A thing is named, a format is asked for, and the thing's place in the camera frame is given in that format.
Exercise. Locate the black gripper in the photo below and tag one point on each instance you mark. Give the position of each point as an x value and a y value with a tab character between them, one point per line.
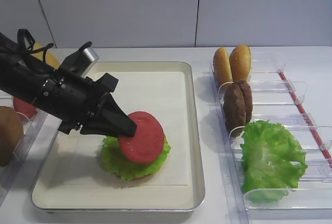
86	105

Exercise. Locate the red tomato slice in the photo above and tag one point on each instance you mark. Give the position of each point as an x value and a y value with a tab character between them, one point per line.
23	109
147	143

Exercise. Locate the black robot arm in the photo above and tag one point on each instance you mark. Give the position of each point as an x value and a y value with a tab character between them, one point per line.
23	75

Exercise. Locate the yellow cheese slice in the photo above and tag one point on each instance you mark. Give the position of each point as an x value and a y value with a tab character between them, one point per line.
50	58

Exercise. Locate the left brown meat patty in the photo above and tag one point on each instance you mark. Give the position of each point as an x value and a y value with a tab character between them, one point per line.
234	110

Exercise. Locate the brown meat patty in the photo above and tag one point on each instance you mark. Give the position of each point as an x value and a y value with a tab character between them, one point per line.
234	110
248	101

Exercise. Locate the right brown meat patty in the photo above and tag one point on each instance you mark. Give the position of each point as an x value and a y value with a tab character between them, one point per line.
248	101

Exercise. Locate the green lettuce leaf in rack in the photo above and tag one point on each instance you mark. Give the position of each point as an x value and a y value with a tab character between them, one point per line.
273	161

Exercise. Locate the white paper tray liner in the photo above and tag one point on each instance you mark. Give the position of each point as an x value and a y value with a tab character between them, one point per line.
162	94

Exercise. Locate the clear acrylic left rack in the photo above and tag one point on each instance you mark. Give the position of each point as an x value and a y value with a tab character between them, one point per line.
31	128

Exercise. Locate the clear acrylic rack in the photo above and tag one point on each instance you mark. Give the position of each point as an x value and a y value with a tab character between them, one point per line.
31	128
273	103

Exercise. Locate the brown bun bottom in rack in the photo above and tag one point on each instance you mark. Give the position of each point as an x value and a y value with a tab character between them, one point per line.
11	133

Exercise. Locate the left bun half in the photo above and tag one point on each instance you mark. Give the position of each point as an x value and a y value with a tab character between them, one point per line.
221	66

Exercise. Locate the bun half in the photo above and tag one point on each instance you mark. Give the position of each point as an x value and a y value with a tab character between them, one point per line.
221	66
240	62

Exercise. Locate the right bun half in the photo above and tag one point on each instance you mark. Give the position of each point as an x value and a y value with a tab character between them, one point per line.
240	62

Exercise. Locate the clear acrylic right rack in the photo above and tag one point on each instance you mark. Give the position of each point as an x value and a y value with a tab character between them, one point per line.
273	103

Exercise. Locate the red rod on rack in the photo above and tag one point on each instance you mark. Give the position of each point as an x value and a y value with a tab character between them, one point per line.
310	124

